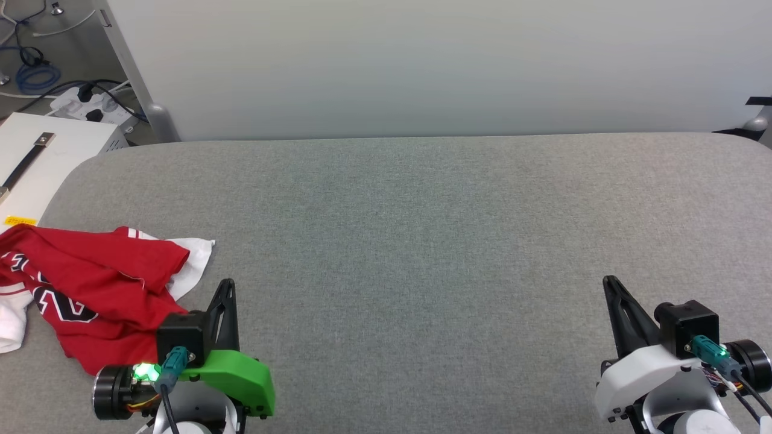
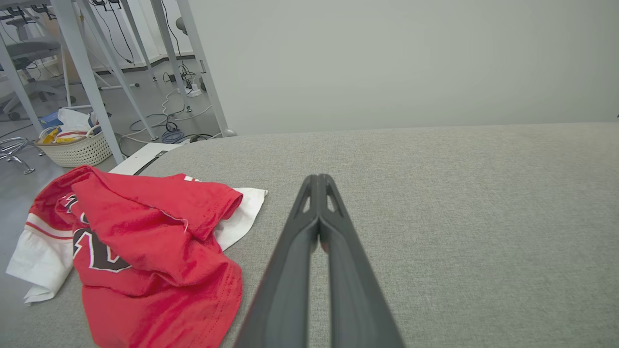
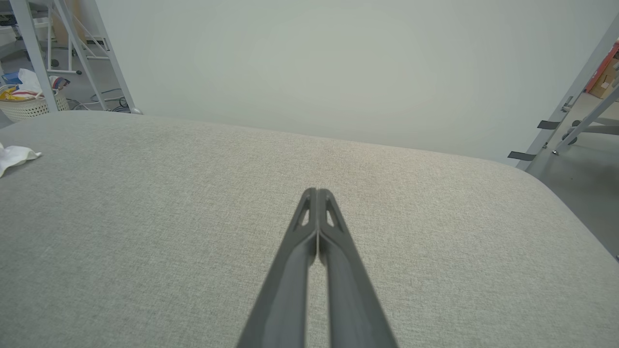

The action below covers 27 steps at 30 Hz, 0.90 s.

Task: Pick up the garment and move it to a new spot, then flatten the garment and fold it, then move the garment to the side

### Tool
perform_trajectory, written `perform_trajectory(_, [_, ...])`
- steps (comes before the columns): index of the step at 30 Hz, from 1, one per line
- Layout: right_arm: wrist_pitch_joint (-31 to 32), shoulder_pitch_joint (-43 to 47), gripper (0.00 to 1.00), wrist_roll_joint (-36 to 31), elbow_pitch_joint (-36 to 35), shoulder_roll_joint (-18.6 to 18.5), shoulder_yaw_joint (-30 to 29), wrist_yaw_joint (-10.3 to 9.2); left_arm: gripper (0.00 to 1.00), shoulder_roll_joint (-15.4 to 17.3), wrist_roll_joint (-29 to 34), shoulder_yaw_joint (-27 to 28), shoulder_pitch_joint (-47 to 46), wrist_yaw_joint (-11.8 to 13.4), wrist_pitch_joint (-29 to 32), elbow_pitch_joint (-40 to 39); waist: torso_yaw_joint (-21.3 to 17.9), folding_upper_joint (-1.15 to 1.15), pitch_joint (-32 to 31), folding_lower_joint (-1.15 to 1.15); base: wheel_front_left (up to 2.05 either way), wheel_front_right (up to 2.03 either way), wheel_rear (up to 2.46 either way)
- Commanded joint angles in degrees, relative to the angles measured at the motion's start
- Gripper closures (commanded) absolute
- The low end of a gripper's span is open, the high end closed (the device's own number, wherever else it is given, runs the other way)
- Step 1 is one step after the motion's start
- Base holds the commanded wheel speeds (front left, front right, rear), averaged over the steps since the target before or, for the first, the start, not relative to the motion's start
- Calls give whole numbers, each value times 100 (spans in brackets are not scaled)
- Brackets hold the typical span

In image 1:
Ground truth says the blue coiled cable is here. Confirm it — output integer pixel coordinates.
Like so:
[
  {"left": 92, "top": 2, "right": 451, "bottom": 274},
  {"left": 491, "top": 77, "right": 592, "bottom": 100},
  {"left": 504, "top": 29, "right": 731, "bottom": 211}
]
[{"left": 15, "top": 60, "right": 62, "bottom": 95}]

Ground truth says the white power strip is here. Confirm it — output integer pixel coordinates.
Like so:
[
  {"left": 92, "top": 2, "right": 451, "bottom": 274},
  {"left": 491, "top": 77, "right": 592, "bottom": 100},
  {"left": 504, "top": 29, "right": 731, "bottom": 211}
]
[{"left": 49, "top": 84, "right": 142, "bottom": 127}]

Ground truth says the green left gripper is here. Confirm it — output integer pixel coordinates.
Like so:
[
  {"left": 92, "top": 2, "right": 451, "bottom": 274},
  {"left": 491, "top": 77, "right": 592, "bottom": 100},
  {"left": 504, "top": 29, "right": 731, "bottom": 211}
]
[{"left": 180, "top": 278, "right": 277, "bottom": 418}]

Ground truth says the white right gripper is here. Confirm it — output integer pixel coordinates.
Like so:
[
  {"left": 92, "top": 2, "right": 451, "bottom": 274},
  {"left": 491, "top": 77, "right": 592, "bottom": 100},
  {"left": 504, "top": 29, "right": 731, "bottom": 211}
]
[{"left": 593, "top": 275, "right": 724, "bottom": 423}]

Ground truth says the white equipment box black handle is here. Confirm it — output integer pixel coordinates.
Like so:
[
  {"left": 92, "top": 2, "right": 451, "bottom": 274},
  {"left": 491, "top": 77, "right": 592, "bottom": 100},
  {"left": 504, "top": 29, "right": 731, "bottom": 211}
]
[{"left": 0, "top": 112, "right": 130, "bottom": 227}]

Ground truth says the red white basketball jersey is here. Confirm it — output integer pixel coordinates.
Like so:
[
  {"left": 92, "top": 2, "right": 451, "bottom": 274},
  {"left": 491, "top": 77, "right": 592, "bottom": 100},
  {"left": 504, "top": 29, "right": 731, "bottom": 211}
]
[{"left": 0, "top": 224, "right": 216, "bottom": 376}]

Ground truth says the black power cable with plug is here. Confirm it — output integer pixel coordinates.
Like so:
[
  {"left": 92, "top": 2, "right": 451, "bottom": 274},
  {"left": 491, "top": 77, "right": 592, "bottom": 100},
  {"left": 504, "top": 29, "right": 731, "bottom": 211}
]
[{"left": 27, "top": 80, "right": 148, "bottom": 121}]

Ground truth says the thin white cable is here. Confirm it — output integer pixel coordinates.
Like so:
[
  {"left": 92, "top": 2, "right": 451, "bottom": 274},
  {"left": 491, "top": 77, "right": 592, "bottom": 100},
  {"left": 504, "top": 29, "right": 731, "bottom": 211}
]
[{"left": 33, "top": 11, "right": 97, "bottom": 38}]

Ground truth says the grey metal partition post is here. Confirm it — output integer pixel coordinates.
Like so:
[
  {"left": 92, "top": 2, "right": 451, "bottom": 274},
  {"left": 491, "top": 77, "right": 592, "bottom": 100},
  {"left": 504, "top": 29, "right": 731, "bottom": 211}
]
[{"left": 90, "top": 0, "right": 182, "bottom": 143}]

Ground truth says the white partition panel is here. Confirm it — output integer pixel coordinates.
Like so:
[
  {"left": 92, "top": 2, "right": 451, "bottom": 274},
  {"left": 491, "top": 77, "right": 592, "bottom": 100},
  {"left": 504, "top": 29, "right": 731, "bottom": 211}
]
[{"left": 106, "top": 0, "right": 772, "bottom": 142}]

